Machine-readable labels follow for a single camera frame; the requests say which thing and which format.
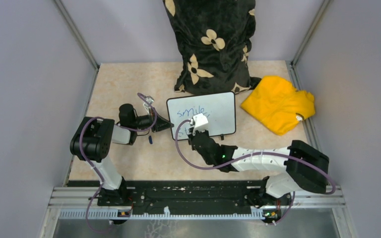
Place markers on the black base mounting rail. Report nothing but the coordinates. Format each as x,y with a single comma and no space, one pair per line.
194,198

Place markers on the black floral plush blanket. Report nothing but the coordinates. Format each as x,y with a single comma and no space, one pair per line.
214,40

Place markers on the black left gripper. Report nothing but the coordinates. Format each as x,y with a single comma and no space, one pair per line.
160,126

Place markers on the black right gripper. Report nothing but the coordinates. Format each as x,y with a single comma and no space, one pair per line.
206,132

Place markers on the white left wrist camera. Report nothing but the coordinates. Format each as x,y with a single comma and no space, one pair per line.
148,100

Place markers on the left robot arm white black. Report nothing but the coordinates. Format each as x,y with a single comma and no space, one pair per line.
93,138

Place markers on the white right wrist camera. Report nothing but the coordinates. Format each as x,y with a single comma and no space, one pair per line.
198,123

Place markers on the left aluminium frame post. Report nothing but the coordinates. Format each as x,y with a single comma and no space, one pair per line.
60,6

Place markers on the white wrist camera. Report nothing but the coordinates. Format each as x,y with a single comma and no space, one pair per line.
148,100
198,123

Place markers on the yellow folded garment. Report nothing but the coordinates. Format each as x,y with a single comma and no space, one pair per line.
278,105

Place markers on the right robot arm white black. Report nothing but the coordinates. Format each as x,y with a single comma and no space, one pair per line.
297,167

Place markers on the aluminium frame post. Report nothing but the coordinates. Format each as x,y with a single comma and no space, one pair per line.
60,6
310,32

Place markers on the right aluminium frame post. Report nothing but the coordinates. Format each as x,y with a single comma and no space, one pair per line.
310,32

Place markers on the small whiteboard black frame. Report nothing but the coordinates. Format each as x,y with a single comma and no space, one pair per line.
220,110

